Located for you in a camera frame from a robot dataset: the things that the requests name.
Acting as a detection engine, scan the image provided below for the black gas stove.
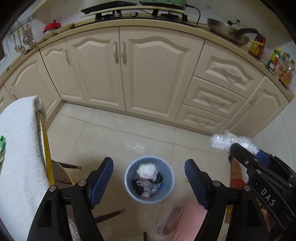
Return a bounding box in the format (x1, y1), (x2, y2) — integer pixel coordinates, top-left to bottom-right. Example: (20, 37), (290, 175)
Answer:
(74, 5), (197, 27)

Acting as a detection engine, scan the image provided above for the green white wrapper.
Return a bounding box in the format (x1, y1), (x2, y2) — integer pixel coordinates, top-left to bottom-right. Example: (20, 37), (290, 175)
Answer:
(0, 136), (6, 163)

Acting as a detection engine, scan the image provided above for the dark soy sauce bottle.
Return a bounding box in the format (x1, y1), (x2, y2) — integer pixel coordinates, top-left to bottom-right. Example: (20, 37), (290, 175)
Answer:
(249, 34), (266, 59)

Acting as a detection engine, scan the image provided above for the blue plastic trash bin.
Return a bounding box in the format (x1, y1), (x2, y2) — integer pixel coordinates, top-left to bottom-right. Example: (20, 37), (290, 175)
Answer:
(125, 156), (175, 204)

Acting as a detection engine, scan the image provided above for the pink slipper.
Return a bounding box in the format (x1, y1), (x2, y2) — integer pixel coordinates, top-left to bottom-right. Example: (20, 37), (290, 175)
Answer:
(157, 207), (182, 236)

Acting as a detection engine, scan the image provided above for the black induction cooktop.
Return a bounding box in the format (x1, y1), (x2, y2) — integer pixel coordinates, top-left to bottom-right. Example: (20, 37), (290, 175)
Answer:
(81, 1), (137, 14)

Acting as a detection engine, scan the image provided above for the green electric cooker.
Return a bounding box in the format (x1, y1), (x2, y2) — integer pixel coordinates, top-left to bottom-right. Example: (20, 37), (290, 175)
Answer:
(139, 0), (187, 8)

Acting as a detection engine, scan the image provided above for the clear plastic bag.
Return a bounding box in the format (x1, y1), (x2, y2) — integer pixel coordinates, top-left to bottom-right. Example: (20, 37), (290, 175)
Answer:
(210, 129), (260, 176)

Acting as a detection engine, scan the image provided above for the cardboard box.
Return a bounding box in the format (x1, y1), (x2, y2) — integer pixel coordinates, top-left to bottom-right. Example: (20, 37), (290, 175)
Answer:
(229, 156), (248, 189)

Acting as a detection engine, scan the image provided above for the steel wok with lid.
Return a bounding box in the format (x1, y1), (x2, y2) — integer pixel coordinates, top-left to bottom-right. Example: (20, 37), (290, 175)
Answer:
(207, 18), (261, 46)

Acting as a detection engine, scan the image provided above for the white towel table cover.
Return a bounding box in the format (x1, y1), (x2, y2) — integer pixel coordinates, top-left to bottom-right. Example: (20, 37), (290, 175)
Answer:
(0, 95), (80, 241)

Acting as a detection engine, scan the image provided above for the hanging utensil rack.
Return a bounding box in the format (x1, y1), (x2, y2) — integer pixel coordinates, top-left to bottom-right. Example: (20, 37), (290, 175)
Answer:
(8, 15), (37, 54)

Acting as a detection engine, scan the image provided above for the red pot lid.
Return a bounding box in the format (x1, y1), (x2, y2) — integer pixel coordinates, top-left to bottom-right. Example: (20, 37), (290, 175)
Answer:
(43, 20), (61, 33)

